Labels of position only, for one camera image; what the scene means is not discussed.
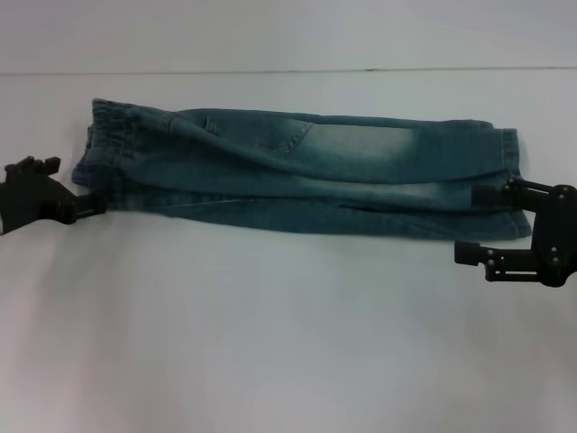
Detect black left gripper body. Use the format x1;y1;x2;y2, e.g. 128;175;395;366
0;166;77;236

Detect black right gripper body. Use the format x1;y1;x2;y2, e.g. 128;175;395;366
534;183;577;290

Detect blue denim shorts with print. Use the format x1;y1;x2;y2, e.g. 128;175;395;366
71;97;536;239

